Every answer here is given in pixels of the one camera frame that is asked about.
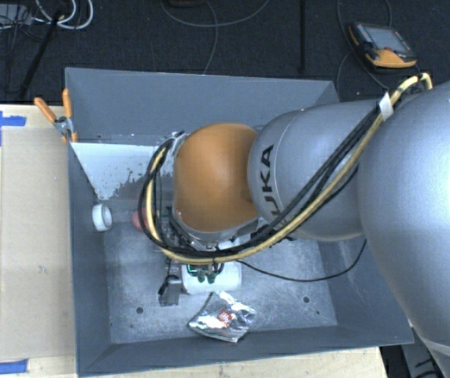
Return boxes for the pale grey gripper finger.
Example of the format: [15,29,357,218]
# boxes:
[157,274,182,307]

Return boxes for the white cylindrical container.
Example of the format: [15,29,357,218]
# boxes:
[180,261,244,295]

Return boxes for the grey metal bin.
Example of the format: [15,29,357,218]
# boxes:
[64,67,415,377]

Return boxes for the crumpled silver foil packet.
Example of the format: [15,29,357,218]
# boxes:
[187,291,258,344]

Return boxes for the pink round object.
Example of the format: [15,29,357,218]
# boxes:
[131,209,147,234]

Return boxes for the white tape roll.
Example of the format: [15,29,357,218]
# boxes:
[91,202,113,232]

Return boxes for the brown cardboard board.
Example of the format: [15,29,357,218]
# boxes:
[0,126,77,364]

